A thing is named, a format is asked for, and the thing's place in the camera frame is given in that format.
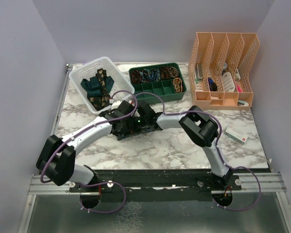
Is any green compartment tray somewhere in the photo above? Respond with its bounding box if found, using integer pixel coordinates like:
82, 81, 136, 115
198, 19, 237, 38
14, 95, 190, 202
129, 63, 187, 104

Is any dark green tie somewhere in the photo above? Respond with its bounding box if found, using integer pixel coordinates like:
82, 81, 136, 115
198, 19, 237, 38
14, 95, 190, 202
81, 76, 114, 98

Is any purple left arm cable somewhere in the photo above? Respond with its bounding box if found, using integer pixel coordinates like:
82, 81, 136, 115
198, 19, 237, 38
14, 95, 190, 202
40, 90, 138, 184

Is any white ribbed item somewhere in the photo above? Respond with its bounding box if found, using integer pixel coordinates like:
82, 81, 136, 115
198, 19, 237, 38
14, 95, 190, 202
222, 72, 235, 92

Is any tan rolled tie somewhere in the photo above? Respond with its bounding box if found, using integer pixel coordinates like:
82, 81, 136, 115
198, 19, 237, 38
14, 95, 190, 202
168, 66, 180, 79

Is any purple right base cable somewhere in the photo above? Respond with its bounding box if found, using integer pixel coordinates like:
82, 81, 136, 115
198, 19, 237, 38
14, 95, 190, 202
212, 166, 262, 212

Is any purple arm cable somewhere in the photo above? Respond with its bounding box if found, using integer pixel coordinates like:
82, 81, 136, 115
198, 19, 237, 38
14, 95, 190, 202
128, 92, 227, 169
40, 90, 138, 184

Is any blue black item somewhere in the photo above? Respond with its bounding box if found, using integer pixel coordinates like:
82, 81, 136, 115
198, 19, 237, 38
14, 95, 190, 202
208, 78, 218, 92

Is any grey blue floral tie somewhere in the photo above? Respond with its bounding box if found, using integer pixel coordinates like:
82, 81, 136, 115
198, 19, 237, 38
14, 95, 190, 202
113, 126, 162, 141

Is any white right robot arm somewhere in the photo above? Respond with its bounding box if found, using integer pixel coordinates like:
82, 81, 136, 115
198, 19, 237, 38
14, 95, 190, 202
126, 101, 232, 190

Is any black gold leaf tie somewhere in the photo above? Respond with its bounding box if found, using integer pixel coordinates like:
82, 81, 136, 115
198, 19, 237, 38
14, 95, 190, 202
87, 68, 114, 111

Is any white plastic basket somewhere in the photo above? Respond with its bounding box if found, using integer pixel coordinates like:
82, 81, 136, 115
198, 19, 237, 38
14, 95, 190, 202
69, 57, 134, 115

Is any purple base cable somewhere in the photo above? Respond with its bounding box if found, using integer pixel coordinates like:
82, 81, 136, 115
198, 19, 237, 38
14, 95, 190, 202
79, 181, 127, 215
212, 166, 262, 212

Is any red brown rolled tie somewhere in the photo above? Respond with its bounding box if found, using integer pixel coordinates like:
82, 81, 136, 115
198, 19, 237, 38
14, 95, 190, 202
160, 66, 170, 81

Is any orange patterned rolled tie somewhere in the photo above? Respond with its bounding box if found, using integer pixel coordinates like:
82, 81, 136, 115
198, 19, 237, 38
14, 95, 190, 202
172, 77, 183, 93

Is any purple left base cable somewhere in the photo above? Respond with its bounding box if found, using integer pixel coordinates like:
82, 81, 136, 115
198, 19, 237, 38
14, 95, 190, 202
79, 181, 127, 215

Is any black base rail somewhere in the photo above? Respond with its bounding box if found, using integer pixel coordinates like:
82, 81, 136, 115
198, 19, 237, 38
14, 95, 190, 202
68, 168, 242, 205

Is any orange file organizer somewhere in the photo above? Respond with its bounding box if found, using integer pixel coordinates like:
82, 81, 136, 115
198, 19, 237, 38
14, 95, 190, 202
188, 32, 260, 110

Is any dark blue rolled tie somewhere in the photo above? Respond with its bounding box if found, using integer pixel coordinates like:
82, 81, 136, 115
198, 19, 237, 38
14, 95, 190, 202
150, 68, 161, 82

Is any white red card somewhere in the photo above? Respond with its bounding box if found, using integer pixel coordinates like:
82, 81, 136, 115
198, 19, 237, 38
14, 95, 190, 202
224, 124, 248, 145

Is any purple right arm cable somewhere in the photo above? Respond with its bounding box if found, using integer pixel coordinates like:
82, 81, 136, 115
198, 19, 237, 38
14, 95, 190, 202
128, 92, 227, 169

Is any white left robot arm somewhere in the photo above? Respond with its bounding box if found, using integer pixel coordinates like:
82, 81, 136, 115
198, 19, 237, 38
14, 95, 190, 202
36, 101, 137, 192

